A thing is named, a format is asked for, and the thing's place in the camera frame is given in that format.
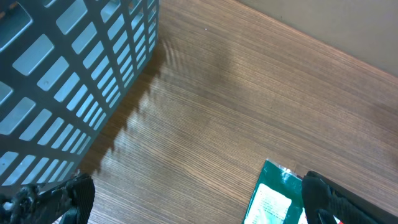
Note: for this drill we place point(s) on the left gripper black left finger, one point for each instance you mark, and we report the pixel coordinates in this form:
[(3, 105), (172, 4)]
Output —
[(69, 202)]

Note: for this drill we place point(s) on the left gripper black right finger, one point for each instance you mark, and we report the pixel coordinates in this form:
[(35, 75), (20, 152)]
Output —
[(327, 202)]

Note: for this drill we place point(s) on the green snack packet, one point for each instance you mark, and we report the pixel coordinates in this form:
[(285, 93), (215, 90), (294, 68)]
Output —
[(277, 197)]

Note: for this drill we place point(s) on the grey plastic mesh basket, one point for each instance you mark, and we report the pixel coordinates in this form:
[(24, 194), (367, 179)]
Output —
[(65, 67)]

